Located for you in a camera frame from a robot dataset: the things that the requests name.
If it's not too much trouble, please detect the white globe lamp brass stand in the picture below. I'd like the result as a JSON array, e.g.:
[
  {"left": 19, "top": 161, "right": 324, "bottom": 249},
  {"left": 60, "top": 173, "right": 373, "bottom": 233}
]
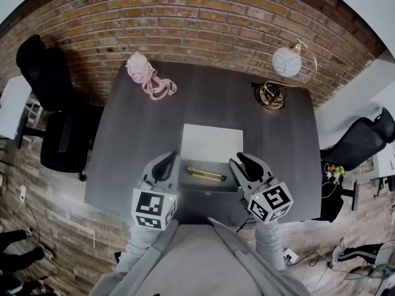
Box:
[{"left": 249, "top": 38, "right": 319, "bottom": 110}]

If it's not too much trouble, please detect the white desk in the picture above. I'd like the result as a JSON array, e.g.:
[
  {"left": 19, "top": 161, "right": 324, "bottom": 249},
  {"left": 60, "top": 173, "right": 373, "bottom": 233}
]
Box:
[
  {"left": 0, "top": 75, "right": 44, "bottom": 143},
  {"left": 369, "top": 140, "right": 395, "bottom": 179}
]

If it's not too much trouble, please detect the yellow black utility knife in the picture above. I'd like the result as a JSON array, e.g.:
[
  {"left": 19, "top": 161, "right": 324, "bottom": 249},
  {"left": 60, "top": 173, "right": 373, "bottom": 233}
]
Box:
[{"left": 187, "top": 165, "right": 228, "bottom": 183}]

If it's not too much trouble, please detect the white power strip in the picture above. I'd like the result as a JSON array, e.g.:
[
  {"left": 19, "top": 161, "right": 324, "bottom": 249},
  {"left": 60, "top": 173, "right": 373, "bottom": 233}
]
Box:
[{"left": 281, "top": 247, "right": 300, "bottom": 265}]

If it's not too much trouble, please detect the person's left forearm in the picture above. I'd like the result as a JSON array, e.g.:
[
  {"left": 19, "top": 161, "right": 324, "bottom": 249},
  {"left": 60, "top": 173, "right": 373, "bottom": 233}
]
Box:
[{"left": 112, "top": 219, "right": 180, "bottom": 279}]

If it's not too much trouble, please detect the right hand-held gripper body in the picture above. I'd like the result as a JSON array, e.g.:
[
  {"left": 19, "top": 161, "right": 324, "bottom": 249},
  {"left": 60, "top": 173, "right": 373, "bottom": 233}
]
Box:
[{"left": 239, "top": 173, "right": 294, "bottom": 225}]

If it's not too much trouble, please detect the white paper sheet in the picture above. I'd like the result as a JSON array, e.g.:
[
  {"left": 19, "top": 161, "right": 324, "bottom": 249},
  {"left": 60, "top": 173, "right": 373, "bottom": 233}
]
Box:
[{"left": 178, "top": 123, "right": 245, "bottom": 194}]

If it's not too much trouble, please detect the person's right forearm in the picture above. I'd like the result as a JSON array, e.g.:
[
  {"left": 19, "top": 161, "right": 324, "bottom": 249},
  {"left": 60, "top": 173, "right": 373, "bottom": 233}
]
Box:
[{"left": 253, "top": 219, "right": 286, "bottom": 273}]

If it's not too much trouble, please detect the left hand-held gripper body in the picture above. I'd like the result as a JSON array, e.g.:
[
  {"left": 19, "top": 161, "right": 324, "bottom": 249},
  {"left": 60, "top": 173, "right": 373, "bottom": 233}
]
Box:
[{"left": 131, "top": 176, "right": 180, "bottom": 231}]

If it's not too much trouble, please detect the black mesh office chair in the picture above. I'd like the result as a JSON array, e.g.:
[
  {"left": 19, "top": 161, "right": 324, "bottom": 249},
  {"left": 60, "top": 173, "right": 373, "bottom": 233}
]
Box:
[
  {"left": 318, "top": 106, "right": 395, "bottom": 223},
  {"left": 15, "top": 35, "right": 97, "bottom": 182}
]

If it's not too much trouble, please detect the pink bag with strap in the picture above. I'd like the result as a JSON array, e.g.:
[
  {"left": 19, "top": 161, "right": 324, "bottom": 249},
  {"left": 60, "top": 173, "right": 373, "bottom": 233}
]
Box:
[{"left": 125, "top": 51, "right": 178, "bottom": 102}]

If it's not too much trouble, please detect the yellow green cable bundle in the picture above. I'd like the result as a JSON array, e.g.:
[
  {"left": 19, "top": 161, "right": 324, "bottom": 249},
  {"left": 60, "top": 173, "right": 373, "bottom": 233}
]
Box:
[{"left": 327, "top": 164, "right": 346, "bottom": 179}]

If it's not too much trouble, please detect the person's grey hoodie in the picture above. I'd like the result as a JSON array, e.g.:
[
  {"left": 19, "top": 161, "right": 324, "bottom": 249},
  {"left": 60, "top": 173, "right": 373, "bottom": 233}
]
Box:
[{"left": 91, "top": 216, "right": 312, "bottom": 296}]

